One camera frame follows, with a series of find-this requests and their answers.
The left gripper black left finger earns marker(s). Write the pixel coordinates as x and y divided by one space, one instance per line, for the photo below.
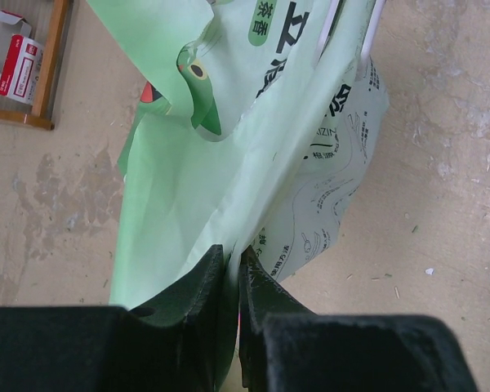
175 341

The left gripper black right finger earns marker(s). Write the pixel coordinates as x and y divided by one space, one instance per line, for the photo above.
283 346

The green cat litter bag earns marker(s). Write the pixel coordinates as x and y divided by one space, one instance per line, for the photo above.
238 140

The white bag clip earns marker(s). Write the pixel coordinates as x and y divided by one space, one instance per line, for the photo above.
341 22

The red white small box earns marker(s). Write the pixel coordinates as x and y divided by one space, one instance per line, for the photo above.
20 59

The wooden shoe rack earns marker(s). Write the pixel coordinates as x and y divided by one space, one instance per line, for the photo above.
50 26

